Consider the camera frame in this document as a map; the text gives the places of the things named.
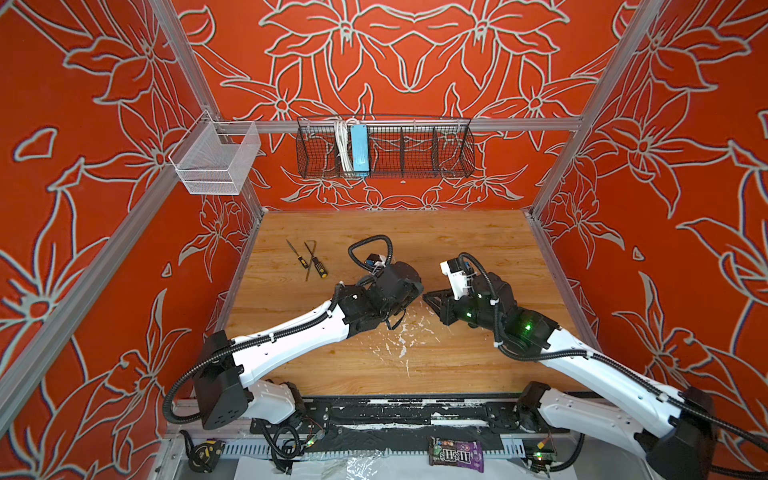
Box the light blue box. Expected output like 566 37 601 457
349 123 370 177

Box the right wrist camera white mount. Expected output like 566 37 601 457
440 258 474 300

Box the black wire wall basket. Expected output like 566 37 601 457
296 115 477 180

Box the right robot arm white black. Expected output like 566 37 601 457
423 253 767 479

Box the green circuit board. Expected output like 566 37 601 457
524 447 557 476

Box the larger black yellow screwdriver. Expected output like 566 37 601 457
304 240 328 279

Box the black yellow tape measure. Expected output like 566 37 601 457
179 430 226 473

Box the white wire mesh basket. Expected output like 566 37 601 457
169 113 262 195

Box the small black yellow screwdriver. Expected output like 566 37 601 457
286 239 309 270

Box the white coiled cable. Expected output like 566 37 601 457
333 118 354 174

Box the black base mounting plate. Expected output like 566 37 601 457
249 394 571 452

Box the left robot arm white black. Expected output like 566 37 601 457
162 235 423 430

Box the purple M&M candy bag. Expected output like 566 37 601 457
427 437 484 473

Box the clear plastic wrap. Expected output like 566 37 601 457
291 454 391 480

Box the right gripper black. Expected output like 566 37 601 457
420 286 506 335

